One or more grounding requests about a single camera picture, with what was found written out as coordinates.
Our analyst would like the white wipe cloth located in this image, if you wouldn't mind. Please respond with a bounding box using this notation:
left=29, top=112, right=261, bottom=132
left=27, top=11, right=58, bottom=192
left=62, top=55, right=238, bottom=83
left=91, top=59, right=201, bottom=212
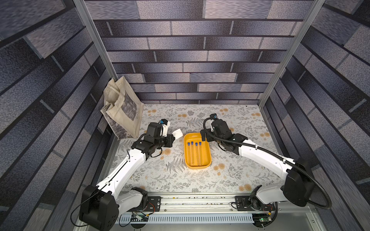
left=172, top=129, right=183, bottom=141

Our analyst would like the clear test tube blue cap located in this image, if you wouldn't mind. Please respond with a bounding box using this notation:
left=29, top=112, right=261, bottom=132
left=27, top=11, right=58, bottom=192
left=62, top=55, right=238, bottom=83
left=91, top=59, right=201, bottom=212
left=186, top=142, right=191, bottom=164

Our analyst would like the yellow plastic tray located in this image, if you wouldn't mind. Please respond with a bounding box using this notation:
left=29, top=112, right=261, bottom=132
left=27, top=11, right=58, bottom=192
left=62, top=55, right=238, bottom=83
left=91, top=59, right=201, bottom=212
left=184, top=133, right=212, bottom=170

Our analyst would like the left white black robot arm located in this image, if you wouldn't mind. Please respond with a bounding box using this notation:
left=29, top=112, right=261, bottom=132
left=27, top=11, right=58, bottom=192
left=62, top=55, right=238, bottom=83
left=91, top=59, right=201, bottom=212
left=78, top=130, right=183, bottom=231

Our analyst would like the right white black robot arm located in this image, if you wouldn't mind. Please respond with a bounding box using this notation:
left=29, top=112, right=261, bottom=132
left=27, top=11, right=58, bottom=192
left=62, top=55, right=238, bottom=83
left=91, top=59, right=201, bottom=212
left=200, top=129, right=316, bottom=211

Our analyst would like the beige canvas tote bag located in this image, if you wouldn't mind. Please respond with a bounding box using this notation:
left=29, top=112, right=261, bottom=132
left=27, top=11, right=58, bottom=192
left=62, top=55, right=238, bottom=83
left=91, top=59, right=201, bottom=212
left=100, top=77, right=144, bottom=140

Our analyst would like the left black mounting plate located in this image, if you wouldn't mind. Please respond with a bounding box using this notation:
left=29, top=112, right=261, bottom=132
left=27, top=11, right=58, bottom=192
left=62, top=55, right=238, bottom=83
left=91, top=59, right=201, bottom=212
left=142, top=196, right=162, bottom=213

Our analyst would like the black mounting plate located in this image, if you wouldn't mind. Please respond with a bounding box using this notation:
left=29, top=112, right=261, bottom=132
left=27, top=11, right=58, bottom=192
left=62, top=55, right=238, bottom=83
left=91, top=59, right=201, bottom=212
left=233, top=196, right=276, bottom=212
left=142, top=196, right=162, bottom=213

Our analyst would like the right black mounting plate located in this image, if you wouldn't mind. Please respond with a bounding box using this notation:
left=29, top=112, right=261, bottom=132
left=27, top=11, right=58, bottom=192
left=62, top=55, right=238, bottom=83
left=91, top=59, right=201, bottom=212
left=233, top=196, right=276, bottom=212

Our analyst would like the left green circuit board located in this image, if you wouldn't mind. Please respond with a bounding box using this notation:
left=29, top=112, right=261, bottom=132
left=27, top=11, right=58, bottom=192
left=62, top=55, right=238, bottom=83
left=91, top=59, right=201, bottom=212
left=131, top=213, right=148, bottom=222

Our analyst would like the green circuit board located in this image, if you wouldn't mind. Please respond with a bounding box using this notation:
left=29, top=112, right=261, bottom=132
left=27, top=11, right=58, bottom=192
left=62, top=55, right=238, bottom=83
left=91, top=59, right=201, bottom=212
left=252, top=214, right=272, bottom=228
left=131, top=213, right=148, bottom=222

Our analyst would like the right green circuit board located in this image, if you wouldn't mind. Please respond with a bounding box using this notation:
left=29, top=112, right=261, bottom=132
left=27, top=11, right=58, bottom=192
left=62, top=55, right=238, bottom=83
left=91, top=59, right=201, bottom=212
left=252, top=214, right=272, bottom=228

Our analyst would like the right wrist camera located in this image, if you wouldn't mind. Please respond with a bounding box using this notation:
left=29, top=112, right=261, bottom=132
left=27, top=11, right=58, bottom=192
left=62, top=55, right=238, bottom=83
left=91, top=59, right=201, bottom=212
left=210, top=114, right=233, bottom=140

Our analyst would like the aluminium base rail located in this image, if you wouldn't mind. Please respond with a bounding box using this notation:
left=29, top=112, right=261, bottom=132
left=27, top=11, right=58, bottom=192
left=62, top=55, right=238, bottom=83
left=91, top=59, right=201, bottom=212
left=115, top=192, right=319, bottom=214

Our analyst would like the white slotted cable duct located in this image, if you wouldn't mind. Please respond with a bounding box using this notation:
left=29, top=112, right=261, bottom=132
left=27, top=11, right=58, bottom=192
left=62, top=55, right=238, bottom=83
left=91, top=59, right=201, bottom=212
left=116, top=214, right=254, bottom=225

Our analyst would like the black corrugated cable conduit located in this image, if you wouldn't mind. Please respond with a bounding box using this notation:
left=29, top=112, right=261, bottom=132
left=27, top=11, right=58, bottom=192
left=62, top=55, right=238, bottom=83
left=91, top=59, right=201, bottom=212
left=202, top=116, right=332, bottom=210

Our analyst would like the left aluminium frame post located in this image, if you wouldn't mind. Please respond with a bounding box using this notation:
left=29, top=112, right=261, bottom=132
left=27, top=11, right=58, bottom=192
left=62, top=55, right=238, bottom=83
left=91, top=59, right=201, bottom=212
left=73, top=0, right=118, bottom=81

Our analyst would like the aluminium frame post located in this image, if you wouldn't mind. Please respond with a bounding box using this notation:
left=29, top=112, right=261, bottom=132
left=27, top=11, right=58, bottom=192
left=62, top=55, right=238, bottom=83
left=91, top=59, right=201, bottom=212
left=73, top=0, right=118, bottom=81
left=258, top=0, right=325, bottom=109

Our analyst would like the right aluminium frame post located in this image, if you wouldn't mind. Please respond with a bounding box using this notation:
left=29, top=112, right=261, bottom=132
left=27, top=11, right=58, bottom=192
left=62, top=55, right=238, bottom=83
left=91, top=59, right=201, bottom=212
left=258, top=0, right=325, bottom=109

